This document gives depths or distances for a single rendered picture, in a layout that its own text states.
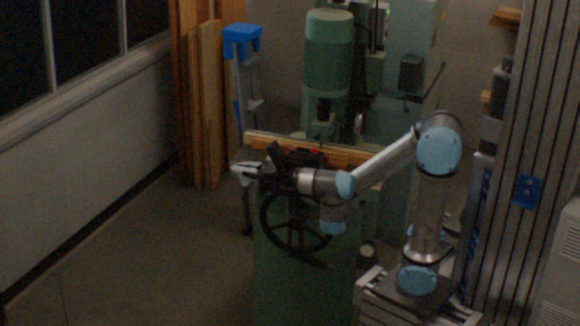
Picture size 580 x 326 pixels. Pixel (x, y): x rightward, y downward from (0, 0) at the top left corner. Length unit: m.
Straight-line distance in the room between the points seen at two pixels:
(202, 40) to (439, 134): 2.37
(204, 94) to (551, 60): 2.53
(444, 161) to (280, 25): 3.56
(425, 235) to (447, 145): 0.30
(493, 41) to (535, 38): 2.89
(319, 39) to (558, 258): 1.14
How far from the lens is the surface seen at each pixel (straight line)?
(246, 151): 2.82
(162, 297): 3.47
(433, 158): 1.81
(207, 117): 4.13
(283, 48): 5.29
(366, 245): 2.68
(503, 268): 2.26
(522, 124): 2.03
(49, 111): 3.41
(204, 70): 4.02
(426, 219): 1.93
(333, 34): 2.50
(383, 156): 2.02
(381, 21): 2.82
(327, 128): 2.67
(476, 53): 4.87
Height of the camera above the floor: 2.21
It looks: 28 degrees down
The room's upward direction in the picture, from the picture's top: 3 degrees clockwise
